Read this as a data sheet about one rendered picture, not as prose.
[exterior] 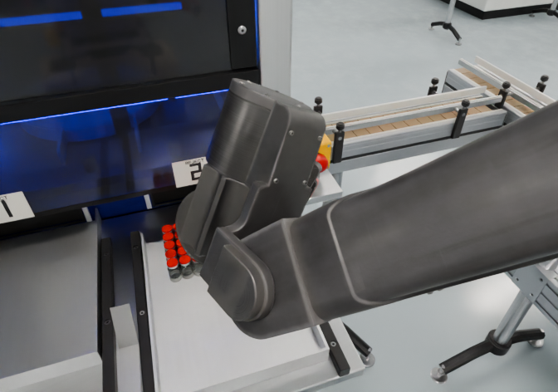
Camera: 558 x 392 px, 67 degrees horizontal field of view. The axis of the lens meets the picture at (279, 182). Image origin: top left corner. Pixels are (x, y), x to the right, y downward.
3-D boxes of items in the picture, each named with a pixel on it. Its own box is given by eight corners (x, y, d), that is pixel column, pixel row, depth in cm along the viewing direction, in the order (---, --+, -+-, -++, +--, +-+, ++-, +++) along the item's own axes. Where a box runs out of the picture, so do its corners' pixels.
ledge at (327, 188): (272, 173, 107) (272, 167, 106) (320, 164, 110) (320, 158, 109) (291, 208, 96) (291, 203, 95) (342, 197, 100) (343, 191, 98)
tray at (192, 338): (144, 245, 85) (140, 232, 83) (266, 218, 91) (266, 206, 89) (160, 414, 60) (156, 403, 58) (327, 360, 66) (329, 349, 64)
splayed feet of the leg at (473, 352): (425, 369, 155) (433, 349, 146) (532, 330, 168) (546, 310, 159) (438, 389, 149) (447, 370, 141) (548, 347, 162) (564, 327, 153)
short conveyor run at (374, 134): (276, 191, 104) (276, 137, 94) (258, 156, 116) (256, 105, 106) (501, 142, 121) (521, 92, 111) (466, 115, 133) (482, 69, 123)
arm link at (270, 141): (243, 338, 22) (338, 309, 28) (327, 138, 19) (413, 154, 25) (144, 222, 30) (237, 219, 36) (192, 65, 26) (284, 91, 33)
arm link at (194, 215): (157, 249, 29) (227, 288, 28) (186, 159, 27) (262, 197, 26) (204, 222, 36) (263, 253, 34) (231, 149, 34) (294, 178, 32)
